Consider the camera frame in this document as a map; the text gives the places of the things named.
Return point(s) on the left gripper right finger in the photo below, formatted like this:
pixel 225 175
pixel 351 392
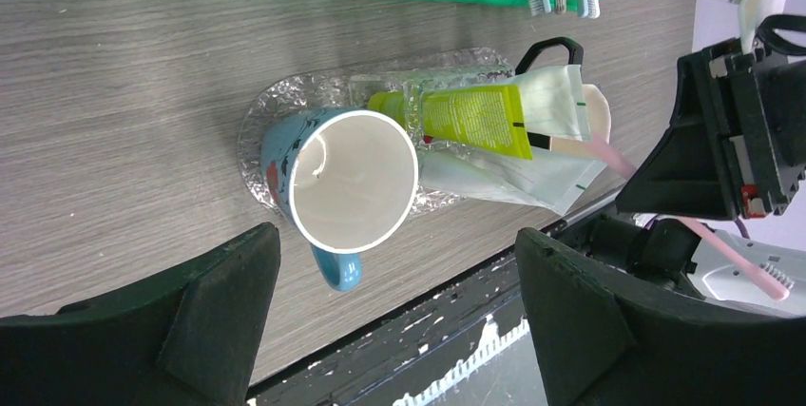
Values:
pixel 602 337

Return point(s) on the clear plastic bag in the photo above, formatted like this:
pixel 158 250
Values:
pixel 399 95

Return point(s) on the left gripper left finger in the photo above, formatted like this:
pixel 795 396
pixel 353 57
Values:
pixel 188 335

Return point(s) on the pink toothbrush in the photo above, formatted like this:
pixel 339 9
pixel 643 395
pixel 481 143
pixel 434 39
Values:
pixel 764 281

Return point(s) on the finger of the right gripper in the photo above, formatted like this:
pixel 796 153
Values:
pixel 684 175

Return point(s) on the white red-cap toothpaste tube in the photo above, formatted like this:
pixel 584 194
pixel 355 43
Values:
pixel 550 180

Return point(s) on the light blue toothbrush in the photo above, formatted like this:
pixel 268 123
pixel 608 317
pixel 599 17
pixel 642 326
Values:
pixel 539 7

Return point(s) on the blue mug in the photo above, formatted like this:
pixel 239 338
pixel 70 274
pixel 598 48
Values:
pixel 345 177

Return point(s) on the yellow-green toothpaste tube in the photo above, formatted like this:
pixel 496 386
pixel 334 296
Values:
pixel 487 117

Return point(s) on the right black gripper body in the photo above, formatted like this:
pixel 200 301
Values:
pixel 753 106

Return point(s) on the pale mint toothpaste tube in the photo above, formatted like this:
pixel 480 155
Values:
pixel 553 101

